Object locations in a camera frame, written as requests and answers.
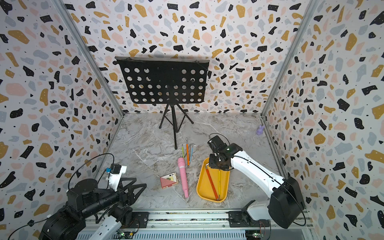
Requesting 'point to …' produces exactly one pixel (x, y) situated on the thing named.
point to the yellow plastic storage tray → (213, 182)
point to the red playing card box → (168, 180)
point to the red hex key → (210, 181)
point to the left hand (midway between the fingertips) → (141, 183)
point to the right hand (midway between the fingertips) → (212, 164)
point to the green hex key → (182, 150)
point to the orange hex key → (187, 154)
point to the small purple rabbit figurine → (260, 130)
